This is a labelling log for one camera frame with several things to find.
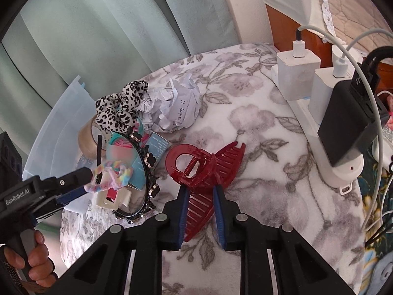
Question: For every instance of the quilted cloth lace edge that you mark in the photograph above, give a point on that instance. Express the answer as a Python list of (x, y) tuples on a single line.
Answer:
[(353, 3)]

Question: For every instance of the thin black stick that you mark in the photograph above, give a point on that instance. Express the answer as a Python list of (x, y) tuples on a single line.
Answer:
[(99, 150)]

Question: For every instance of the leopard print scrunchie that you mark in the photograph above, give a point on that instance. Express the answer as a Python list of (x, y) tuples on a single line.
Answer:
[(113, 116)]

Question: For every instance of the cream bed post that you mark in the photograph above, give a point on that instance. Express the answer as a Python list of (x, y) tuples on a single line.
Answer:
[(245, 6)]

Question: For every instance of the person's left hand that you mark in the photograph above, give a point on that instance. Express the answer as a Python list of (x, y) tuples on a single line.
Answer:
[(38, 258)]

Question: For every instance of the cream hair claw clip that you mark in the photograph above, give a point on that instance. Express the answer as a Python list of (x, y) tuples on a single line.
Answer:
[(106, 203)]

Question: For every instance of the black charger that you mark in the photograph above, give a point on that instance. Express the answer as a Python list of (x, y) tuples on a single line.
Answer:
[(347, 123)]

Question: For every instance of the white power strip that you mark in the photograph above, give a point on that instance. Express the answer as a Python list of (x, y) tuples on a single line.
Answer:
[(347, 173)]

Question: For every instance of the brown packing tape roll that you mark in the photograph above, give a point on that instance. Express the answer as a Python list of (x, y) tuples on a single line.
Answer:
[(87, 144)]

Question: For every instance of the bundle of pink plastic rings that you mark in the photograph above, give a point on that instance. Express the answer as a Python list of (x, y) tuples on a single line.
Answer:
[(124, 144)]

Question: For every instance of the crumpled white paper ball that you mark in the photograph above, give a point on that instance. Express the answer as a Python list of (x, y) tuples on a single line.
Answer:
[(175, 107)]

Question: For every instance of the clear plastic container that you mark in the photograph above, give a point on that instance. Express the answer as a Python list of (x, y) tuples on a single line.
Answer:
[(52, 135)]

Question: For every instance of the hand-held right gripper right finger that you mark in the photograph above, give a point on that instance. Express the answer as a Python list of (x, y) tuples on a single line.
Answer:
[(219, 218)]

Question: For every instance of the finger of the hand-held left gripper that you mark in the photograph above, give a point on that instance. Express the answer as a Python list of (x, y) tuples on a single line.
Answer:
[(73, 175), (75, 194)]

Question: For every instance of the red hair claw clip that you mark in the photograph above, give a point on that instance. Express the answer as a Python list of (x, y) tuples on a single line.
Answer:
[(201, 175)]

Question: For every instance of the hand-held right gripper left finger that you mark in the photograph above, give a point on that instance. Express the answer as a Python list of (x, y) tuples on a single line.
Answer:
[(184, 218)]

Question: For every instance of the pale green curtain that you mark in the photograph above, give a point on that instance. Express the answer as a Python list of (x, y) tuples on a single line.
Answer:
[(107, 21)]

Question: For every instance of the grey floral blanket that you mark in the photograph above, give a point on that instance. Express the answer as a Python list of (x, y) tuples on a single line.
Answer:
[(261, 147)]

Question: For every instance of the oval black-framed mirror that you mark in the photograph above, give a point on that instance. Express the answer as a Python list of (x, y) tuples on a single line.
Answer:
[(135, 204)]

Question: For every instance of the white blue medicine box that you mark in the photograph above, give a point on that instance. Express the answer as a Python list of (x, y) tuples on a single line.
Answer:
[(157, 144)]

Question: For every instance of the wooden headboard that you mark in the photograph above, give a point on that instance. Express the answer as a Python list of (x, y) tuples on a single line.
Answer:
[(282, 27)]

